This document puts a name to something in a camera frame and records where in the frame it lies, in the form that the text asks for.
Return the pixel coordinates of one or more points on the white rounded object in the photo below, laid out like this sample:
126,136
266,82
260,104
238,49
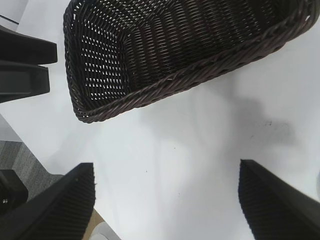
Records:
103,232

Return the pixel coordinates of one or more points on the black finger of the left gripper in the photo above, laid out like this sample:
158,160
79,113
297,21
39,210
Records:
22,82
22,48

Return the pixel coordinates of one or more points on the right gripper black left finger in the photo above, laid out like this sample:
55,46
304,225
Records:
50,212

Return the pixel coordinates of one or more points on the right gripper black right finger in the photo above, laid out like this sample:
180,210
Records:
280,212

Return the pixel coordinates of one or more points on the black block with screw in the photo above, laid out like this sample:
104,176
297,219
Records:
12,190

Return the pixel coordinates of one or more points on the dark brown wicker basket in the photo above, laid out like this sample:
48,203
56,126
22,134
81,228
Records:
175,50

